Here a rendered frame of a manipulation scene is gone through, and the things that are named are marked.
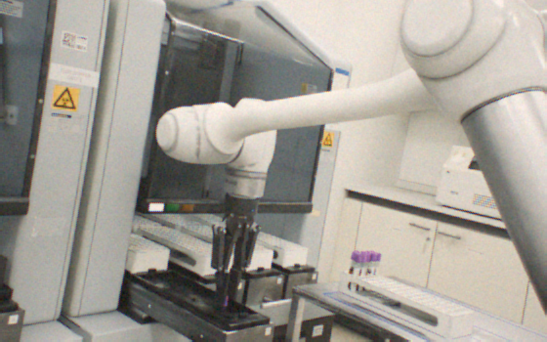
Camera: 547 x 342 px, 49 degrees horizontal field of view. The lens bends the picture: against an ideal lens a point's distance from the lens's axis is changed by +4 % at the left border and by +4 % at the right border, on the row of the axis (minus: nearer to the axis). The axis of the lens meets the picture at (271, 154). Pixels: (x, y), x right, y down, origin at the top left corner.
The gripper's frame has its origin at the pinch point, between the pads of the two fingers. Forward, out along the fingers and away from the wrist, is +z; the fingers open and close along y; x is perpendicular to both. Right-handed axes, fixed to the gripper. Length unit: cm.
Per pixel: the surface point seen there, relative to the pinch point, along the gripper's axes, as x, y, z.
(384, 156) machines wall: -131, -264, -25
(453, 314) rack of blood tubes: 37.7, -29.7, -3.7
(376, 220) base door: -104, -224, 13
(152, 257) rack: -21.7, 4.6, -0.7
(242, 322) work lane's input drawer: 12.6, 6.7, 2.5
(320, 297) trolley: 8.1, -23.8, 2.4
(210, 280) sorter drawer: -12.0, -6.0, 3.0
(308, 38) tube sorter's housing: -32, -50, -65
